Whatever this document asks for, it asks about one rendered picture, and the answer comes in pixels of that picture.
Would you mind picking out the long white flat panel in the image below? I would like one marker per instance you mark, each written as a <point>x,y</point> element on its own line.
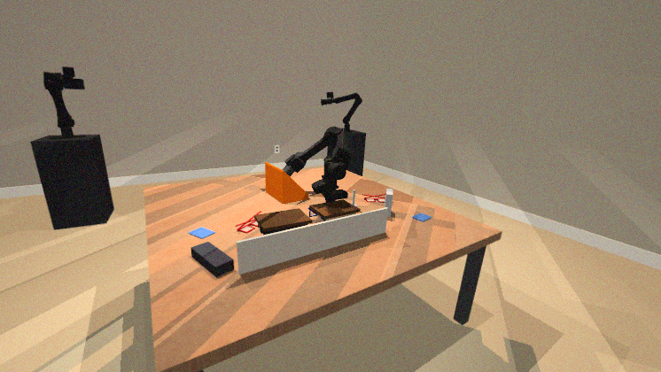
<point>267,250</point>

